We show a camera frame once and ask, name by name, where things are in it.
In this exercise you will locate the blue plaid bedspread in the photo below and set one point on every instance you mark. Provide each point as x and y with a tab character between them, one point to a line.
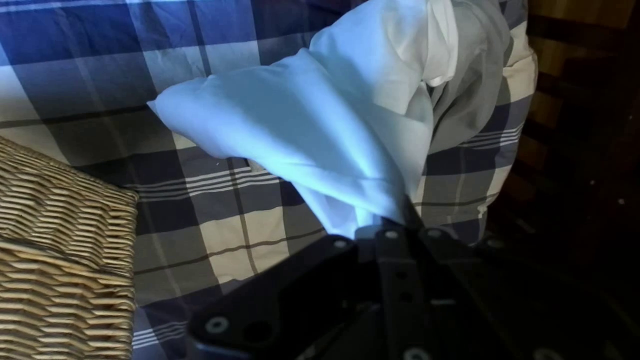
86	61

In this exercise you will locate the wicker laundry basket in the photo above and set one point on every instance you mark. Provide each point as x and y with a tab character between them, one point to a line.
60	267

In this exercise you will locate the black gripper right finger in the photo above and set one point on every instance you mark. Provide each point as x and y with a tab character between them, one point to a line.
481	306

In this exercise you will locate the white cloth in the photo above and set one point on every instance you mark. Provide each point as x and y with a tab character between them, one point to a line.
320	120

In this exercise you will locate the crumpled grey cloth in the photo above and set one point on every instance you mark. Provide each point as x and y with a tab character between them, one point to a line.
472	73

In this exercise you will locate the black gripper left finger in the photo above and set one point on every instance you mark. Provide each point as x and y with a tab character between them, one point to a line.
300	301

